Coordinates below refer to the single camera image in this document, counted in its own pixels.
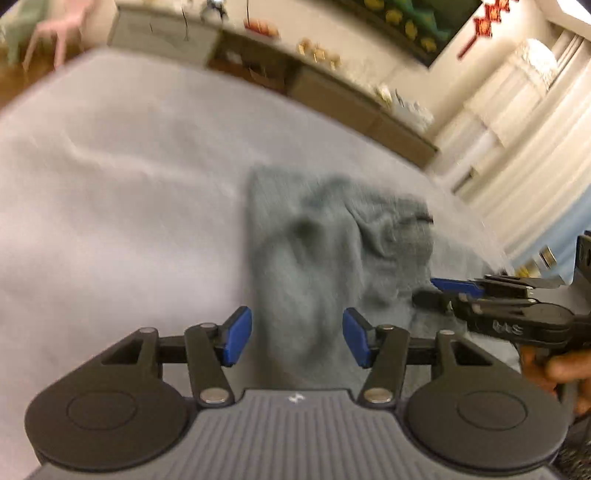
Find glass tea jar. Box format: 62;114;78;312
516;247;557;280

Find white curtain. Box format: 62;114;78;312
434;37;591;252

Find red fruit plate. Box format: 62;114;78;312
244;16;281;38

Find long brown sideboard cabinet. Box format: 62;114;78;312
108;0;440;171

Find dark wall painting, yellow shapes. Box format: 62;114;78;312
332;0;485;69

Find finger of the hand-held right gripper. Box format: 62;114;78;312
430;278;485;299
412;290;462;316

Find light blue curtain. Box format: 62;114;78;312
505;191;591;268

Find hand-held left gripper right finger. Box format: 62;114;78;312
342;308;491;410

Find green plastic child chair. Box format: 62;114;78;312
0;0;49;63

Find pink plastic child chair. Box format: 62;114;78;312
22;0;101;71

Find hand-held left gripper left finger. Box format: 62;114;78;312
99;306;254;410

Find person's right hand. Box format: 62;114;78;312
519;345;591;407

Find red knot ornament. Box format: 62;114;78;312
456;0;522;60

